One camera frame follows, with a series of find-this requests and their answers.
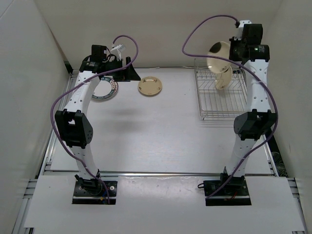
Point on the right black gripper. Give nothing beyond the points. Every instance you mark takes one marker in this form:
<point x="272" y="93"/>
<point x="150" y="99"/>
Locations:
<point x="232" y="43"/>

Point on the wire dish rack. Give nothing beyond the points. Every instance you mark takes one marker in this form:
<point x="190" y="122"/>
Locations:
<point x="218" y="103"/>

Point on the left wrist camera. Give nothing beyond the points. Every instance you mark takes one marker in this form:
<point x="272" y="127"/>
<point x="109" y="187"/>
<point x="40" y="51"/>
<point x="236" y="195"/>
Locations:
<point x="117" y="50"/>

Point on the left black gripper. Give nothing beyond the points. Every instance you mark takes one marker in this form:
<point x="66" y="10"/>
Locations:
<point x="127" y="75"/>

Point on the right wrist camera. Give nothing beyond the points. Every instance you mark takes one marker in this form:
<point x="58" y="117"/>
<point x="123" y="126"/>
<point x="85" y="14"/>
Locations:
<point x="240" y="25"/>

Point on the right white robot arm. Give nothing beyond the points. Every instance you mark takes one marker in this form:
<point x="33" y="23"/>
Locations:
<point x="247" y="51"/>

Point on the blue rimmed white plate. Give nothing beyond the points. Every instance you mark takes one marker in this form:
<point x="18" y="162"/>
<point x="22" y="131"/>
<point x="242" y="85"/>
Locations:
<point x="107" y="83"/>

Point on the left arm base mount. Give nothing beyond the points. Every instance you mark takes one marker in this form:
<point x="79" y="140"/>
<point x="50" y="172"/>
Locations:
<point x="107" y="190"/>

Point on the cream floral plate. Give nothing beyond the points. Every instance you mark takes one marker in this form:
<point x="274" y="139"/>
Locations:
<point x="220" y="49"/>
<point x="222" y="80"/>
<point x="150" y="86"/>

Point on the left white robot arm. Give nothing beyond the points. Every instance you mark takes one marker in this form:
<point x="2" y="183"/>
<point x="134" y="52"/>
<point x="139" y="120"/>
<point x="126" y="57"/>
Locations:
<point x="73" y="126"/>

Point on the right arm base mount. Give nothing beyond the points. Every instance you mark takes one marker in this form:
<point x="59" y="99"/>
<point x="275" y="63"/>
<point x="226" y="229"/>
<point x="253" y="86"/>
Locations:
<point x="226" y="192"/>

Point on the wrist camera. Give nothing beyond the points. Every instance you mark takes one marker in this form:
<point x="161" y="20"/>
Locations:
<point x="117" y="50"/>
<point x="240" y="25"/>

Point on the orange sun pattern plate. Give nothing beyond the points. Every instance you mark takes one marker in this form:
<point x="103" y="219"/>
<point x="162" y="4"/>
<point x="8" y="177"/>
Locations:
<point x="101" y="93"/>

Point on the aluminium front rail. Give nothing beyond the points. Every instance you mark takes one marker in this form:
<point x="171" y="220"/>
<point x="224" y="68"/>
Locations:
<point x="63" y="173"/>

